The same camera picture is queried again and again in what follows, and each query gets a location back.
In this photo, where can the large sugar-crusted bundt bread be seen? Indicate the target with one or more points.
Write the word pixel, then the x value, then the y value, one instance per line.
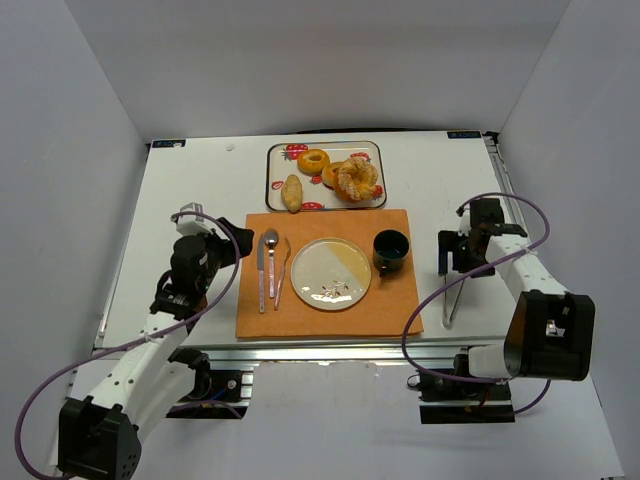
pixel 355 180

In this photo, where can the spoon with pink handle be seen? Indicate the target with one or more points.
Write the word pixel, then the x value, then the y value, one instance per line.
pixel 271 239

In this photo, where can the orange cloth placemat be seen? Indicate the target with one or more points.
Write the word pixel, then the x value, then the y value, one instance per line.
pixel 382 312

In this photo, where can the orange glazed ring donut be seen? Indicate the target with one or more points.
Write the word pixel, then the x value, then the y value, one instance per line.
pixel 313 161

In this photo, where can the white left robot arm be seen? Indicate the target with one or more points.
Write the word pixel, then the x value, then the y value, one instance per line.
pixel 100 436

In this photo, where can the oblong baked bread roll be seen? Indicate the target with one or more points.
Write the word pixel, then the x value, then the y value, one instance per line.
pixel 292 193

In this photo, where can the knife with pink handle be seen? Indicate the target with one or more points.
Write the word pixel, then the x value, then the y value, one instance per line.
pixel 261 276

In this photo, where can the black table corner label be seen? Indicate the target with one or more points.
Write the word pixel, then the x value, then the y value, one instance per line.
pixel 464 134
pixel 168 143

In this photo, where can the round cream ceramic plate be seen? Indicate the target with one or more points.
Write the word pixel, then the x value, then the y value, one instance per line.
pixel 331 274

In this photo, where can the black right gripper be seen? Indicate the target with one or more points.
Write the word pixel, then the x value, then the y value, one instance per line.
pixel 447 253

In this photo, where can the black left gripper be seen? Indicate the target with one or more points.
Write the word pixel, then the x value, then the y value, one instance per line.
pixel 237 242

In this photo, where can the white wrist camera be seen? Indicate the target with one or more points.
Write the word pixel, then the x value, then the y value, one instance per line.
pixel 464 214
pixel 189 220

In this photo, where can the rose gold fork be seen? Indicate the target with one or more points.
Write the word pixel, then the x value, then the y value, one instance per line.
pixel 282 275

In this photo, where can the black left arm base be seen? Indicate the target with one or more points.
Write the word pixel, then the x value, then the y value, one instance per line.
pixel 215 394

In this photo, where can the strawberry pattern rectangular tray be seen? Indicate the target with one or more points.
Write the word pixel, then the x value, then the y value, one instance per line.
pixel 282 162

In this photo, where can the aluminium frame rail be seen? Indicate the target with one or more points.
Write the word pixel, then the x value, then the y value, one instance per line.
pixel 245 356

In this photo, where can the dark green mug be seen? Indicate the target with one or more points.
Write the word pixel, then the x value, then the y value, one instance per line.
pixel 390 250

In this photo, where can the metal kitchen tongs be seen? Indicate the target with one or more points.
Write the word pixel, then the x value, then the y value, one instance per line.
pixel 454 284

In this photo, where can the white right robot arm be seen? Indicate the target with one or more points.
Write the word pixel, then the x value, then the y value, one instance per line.
pixel 551 331

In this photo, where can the black table corner label left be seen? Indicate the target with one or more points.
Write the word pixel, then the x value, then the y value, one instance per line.
pixel 168 143

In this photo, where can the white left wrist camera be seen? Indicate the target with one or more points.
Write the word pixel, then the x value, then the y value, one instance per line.
pixel 189 220

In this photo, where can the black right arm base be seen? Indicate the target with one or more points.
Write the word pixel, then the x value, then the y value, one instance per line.
pixel 447 397

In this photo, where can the black table corner label right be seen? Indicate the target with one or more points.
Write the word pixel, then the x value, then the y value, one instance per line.
pixel 464 134

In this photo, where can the pale ring donut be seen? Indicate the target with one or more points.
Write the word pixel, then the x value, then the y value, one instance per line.
pixel 329 172

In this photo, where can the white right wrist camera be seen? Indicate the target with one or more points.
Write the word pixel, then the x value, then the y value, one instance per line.
pixel 464 214

